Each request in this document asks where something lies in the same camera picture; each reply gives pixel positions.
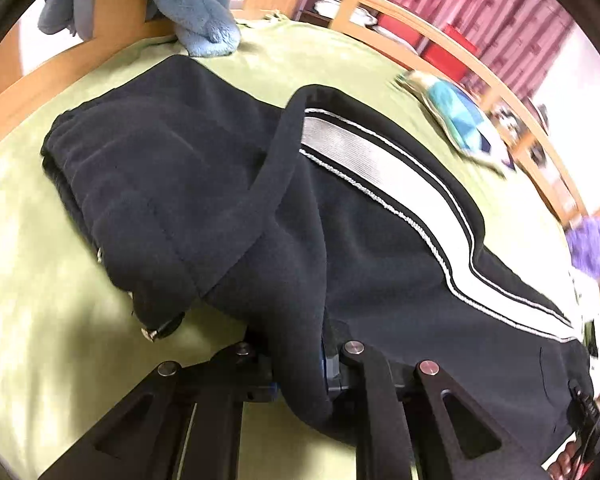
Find right hand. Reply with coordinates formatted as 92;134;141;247
546;441;586;480

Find green bed blanket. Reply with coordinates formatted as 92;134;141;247
0;18;581;479

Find red chair right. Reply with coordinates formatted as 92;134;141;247
422;24;478;84

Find colourful geometric pillow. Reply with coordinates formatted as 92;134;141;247
396;70;515;177

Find wooden bed frame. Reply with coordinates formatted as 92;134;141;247
0;0;600;411

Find black pants with white stripe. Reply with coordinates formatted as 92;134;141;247
41;55;592;463

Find blue plush towel toy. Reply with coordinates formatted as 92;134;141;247
38;0;240;58

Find purple plush toy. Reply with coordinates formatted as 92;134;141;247
566;216;600;281

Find maroon curtain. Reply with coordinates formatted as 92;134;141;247
388;0;574;99

